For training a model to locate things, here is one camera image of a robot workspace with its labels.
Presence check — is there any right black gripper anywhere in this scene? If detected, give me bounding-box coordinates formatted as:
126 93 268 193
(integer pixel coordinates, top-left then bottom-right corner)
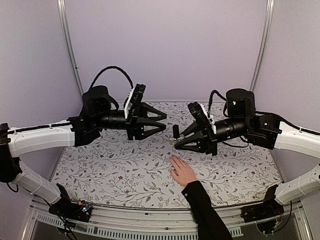
173 117 249 157

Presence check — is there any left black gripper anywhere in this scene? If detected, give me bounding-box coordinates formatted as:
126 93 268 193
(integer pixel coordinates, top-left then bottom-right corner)
93 101 167 140

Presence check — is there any black nail polish cap brush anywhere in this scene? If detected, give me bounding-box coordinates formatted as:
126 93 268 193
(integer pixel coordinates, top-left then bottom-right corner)
172 124 180 139

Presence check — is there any black sleeved forearm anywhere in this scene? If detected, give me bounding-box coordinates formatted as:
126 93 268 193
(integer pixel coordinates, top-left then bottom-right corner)
182 180 233 240

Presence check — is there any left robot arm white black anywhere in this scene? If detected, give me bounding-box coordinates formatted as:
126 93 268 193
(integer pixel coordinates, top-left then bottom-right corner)
0 84 167 217

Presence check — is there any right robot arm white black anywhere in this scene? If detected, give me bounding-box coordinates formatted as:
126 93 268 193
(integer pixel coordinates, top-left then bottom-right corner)
172 88 320 158

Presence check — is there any person's bare hand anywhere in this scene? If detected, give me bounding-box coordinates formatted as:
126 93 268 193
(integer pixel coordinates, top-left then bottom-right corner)
169 155 197 187

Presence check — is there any floral patterned table mat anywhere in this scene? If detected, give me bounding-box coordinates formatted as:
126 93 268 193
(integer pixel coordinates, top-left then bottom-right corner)
51 102 282 209

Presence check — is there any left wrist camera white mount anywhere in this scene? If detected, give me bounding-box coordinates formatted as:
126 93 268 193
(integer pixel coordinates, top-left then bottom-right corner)
124 83 146 119

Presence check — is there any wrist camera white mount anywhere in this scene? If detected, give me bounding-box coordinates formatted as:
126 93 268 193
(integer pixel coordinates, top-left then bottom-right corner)
124 83 146 119
187 102 217 134

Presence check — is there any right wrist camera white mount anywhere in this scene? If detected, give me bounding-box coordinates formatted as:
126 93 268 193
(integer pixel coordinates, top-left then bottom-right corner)
187 102 217 134

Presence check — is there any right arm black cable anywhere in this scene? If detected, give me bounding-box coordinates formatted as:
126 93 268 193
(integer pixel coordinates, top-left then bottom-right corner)
207 89 228 113

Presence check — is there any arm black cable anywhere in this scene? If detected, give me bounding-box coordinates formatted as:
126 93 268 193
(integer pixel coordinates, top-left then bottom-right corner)
207 89 228 113
89 65 134 91

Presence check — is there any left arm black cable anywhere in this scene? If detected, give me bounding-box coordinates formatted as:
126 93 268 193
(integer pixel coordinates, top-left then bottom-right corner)
89 65 134 91

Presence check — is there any front aluminium slotted rail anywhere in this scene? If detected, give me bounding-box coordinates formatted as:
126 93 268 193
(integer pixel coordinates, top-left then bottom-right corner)
21 197 314 240

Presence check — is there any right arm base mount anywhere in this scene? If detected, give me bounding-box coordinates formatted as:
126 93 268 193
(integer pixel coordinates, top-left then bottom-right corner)
240 184 284 223

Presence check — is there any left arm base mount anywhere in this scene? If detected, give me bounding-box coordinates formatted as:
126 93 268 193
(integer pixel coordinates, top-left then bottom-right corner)
48 183 93 223

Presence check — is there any left aluminium frame post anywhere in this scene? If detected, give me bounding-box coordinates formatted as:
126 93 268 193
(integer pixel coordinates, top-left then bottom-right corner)
57 0 84 98

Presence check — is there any aluminium frame post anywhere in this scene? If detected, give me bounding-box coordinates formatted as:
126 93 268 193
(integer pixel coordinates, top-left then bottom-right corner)
249 0 275 92
57 0 84 98

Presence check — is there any right aluminium frame post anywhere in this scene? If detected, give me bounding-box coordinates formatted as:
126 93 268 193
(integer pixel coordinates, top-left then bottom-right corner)
249 0 275 92

